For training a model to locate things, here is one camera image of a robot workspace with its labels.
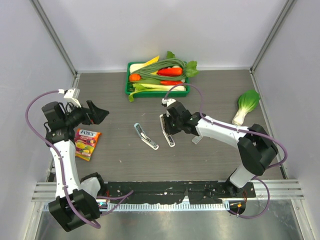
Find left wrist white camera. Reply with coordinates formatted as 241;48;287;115
63;88;82;108

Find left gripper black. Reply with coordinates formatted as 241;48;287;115
62;100;109;129

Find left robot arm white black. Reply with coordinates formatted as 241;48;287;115
42;100;109;232

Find fake yellow corn leaf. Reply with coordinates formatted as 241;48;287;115
143;55;160;67

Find fake red pepper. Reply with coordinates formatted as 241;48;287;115
156;67;184;77

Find fake small red chili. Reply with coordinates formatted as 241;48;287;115
160;80;183;86

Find fake leek white green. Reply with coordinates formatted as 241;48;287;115
128;83;185;103

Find fake green lettuce leaf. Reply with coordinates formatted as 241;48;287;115
166;50;199;78

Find fake bok choy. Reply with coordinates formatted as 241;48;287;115
232;89;261;126

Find white stapler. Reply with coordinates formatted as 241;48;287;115
159;114;176;148

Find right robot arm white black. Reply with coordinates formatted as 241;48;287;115
159;98;279;198

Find slotted cable duct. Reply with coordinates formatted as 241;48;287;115
42;201;230;212

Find green plastic tray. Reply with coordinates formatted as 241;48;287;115
124;62;191;98

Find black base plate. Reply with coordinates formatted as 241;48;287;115
99;180;256;205

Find fake orange carrot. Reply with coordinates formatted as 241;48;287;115
129;73;142;82

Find fake green long beans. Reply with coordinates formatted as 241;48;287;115
132;58;188;81

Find colourful candy bag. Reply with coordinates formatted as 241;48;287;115
74;128;101;162

